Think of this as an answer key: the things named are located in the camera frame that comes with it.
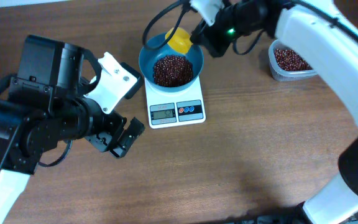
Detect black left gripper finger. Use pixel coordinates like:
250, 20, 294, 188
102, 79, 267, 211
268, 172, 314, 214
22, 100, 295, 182
120, 62, 144, 100
109, 117, 145, 159

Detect yellow plastic measuring scoop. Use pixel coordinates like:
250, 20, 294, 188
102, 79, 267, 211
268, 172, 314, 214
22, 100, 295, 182
167, 27, 193, 54

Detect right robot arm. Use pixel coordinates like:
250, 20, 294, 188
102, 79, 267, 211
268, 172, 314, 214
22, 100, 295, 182
190, 0, 358, 223

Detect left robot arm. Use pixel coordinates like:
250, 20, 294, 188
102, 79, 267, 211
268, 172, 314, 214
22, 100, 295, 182
0, 35, 145, 223

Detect blue plastic bowl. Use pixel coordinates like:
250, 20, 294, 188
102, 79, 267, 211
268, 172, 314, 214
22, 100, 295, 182
139, 44, 204, 93

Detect red beans in bowl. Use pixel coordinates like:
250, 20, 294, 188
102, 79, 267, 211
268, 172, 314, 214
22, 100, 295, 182
153, 55, 193, 87

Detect white digital kitchen scale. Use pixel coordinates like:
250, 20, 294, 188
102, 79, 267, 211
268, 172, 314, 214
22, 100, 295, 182
145, 78, 206, 129

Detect red adzuki beans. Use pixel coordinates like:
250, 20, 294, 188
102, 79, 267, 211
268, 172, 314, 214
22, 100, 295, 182
273, 49, 312, 72

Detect clear plastic container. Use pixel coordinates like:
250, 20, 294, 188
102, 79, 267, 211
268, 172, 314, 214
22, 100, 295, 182
268, 40, 317, 82

